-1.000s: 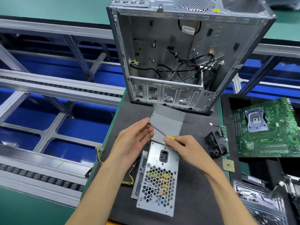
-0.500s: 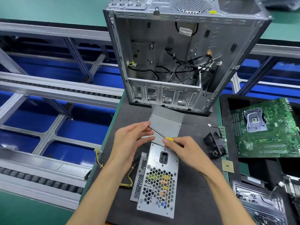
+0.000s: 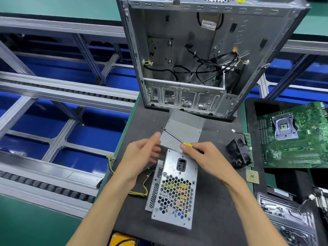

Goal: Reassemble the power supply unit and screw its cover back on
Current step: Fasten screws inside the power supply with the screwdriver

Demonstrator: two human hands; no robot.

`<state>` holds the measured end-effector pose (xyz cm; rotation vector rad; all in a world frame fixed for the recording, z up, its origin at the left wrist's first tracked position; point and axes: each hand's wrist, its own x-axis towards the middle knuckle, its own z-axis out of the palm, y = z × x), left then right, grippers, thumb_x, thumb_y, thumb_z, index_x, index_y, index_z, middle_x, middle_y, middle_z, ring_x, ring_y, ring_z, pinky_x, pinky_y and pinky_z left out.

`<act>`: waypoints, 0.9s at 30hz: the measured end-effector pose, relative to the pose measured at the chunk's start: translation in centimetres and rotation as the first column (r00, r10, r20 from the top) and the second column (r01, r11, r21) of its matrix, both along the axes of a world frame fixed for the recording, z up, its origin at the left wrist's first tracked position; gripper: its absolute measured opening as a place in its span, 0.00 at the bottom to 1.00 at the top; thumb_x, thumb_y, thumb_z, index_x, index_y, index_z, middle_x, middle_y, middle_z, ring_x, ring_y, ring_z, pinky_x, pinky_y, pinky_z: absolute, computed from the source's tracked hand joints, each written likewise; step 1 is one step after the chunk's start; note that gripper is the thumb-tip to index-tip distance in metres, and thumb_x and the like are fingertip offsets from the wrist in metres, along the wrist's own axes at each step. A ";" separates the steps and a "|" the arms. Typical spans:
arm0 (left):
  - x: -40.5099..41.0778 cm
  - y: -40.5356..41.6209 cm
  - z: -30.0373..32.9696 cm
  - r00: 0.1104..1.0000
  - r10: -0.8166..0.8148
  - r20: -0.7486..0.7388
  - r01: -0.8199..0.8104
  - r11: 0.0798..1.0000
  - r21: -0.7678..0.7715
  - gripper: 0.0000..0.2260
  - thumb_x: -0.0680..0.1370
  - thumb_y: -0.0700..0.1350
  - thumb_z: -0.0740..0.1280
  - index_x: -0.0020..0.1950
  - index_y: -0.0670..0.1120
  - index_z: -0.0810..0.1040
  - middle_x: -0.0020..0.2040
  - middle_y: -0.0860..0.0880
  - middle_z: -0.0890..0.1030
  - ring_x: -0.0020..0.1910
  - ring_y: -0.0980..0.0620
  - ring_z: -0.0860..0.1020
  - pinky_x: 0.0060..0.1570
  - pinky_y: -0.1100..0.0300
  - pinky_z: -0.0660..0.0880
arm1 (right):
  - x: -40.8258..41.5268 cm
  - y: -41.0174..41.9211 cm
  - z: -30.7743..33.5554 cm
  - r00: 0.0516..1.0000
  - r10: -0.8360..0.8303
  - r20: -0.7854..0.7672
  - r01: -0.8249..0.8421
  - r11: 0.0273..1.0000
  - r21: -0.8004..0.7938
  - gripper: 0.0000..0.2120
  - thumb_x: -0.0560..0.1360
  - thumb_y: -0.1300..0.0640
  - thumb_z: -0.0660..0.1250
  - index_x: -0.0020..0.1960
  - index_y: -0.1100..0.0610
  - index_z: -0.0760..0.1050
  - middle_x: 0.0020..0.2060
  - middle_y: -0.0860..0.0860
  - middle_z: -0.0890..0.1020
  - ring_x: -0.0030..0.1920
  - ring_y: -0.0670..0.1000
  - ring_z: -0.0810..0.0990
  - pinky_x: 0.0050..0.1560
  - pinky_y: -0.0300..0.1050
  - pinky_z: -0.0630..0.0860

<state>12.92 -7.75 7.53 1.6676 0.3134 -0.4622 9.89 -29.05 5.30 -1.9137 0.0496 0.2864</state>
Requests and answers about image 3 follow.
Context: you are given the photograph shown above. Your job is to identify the person's left hand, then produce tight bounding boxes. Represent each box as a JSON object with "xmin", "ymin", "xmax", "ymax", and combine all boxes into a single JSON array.
[{"xmin": 114, "ymin": 132, "xmax": 162, "ymax": 185}]

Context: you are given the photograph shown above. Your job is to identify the person's right hand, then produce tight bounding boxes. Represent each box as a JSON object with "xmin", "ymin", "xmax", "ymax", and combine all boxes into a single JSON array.
[{"xmin": 180, "ymin": 142, "xmax": 244, "ymax": 188}]

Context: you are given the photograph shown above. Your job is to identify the yellow handled screwdriver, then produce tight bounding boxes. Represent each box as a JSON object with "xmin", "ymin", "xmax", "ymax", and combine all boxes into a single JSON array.
[{"xmin": 161, "ymin": 128, "xmax": 194, "ymax": 149}]

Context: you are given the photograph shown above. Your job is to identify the power supply metal base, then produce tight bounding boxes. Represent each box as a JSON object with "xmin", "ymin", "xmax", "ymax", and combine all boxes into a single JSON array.
[{"xmin": 145, "ymin": 147, "xmax": 199, "ymax": 230}]

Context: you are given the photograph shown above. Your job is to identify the person's left forearm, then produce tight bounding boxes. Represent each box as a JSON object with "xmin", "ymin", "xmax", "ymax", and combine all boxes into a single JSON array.
[{"xmin": 67, "ymin": 174, "xmax": 141, "ymax": 246}]

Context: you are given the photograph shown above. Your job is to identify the person's right forearm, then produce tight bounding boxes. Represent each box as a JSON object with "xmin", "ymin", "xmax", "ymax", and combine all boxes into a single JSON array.
[{"xmin": 225, "ymin": 177, "xmax": 290, "ymax": 246}]

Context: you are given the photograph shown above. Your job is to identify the grey power supply cover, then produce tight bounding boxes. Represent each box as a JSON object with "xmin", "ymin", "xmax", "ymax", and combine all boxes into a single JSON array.
[{"xmin": 160, "ymin": 109, "xmax": 204, "ymax": 152}]

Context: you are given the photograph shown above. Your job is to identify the black cooling fan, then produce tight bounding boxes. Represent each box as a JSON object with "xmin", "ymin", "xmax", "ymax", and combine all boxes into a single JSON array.
[{"xmin": 225, "ymin": 137, "xmax": 253, "ymax": 168}]

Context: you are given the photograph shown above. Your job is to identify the small square processor chip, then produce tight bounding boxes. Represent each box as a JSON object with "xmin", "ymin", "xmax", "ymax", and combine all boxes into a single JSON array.
[{"xmin": 245, "ymin": 168, "xmax": 260, "ymax": 184}]

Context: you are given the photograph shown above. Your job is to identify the black foam work mat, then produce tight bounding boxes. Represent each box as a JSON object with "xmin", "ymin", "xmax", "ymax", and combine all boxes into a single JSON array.
[{"xmin": 97, "ymin": 95, "xmax": 262, "ymax": 246}]

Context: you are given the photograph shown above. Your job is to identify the yellow button box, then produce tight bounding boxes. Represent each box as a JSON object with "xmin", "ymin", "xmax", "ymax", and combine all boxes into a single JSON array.
[{"xmin": 109, "ymin": 232, "xmax": 139, "ymax": 246}]

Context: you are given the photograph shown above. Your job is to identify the green motherboard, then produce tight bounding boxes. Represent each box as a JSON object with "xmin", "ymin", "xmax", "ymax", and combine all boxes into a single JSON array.
[{"xmin": 256, "ymin": 101, "xmax": 328, "ymax": 168}]

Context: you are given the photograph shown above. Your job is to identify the black foam parts tray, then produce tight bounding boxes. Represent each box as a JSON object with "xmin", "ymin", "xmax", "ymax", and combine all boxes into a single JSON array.
[{"xmin": 243, "ymin": 97, "xmax": 328, "ymax": 246}]

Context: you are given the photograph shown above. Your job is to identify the clear plastic screw tray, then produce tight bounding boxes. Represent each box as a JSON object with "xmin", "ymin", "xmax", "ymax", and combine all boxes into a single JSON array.
[{"xmin": 256, "ymin": 191, "xmax": 318, "ymax": 246}]

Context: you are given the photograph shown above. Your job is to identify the silver heatsink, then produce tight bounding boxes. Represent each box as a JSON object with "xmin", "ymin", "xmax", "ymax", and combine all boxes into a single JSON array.
[{"xmin": 313, "ymin": 186, "xmax": 328, "ymax": 203}]

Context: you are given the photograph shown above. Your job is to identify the silver computer tower chassis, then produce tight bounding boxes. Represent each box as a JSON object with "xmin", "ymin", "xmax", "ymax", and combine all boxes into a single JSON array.
[{"xmin": 117, "ymin": 0, "xmax": 312, "ymax": 121}]

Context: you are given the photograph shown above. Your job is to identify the aluminium conveyor frame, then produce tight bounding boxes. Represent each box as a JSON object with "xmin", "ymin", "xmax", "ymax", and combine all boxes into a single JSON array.
[{"xmin": 0, "ymin": 0, "xmax": 328, "ymax": 218}]

